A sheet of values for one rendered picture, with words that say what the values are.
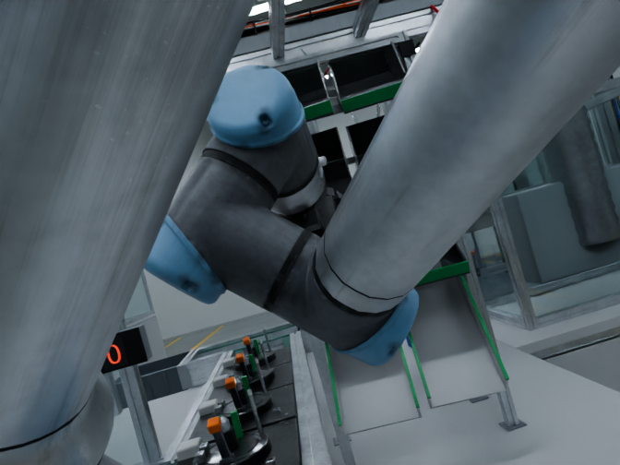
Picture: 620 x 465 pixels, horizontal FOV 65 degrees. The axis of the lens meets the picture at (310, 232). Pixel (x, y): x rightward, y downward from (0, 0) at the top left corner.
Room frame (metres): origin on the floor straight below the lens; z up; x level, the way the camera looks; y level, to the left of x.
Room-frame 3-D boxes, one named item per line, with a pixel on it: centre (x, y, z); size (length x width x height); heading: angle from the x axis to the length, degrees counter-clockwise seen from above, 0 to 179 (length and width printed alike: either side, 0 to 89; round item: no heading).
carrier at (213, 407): (1.13, 0.26, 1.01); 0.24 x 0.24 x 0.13; 4
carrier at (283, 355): (1.62, 0.29, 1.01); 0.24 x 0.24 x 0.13; 4
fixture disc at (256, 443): (0.88, 0.24, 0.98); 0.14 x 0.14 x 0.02
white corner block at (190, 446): (0.97, 0.35, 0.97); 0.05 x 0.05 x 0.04; 4
